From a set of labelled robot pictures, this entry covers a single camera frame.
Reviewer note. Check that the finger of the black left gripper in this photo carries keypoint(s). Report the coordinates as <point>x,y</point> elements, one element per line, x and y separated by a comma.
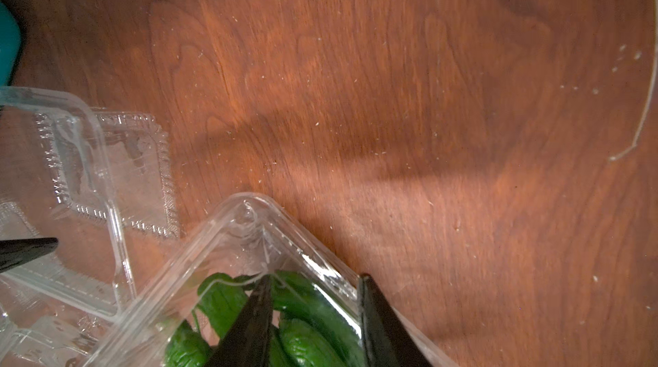
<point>15,253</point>

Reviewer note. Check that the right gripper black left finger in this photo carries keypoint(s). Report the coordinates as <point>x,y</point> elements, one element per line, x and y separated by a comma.
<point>247,343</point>

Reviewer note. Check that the clear pepper container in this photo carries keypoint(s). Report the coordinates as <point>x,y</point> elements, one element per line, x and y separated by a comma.
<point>99,181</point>
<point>253,287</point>

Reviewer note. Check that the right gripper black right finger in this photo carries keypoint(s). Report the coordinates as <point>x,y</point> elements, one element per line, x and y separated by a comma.
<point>385,340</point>

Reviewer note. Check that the teal plastic basket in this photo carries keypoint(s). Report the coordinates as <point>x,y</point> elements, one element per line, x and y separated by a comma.
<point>10,44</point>

